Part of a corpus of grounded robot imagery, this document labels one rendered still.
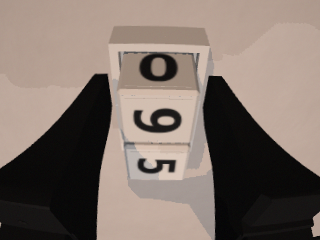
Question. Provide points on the beige digit cube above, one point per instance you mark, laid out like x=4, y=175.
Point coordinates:
x=158, y=95
x=156, y=161

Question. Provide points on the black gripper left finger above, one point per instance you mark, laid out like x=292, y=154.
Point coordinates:
x=50, y=191

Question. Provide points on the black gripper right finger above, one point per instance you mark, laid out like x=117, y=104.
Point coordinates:
x=260, y=191

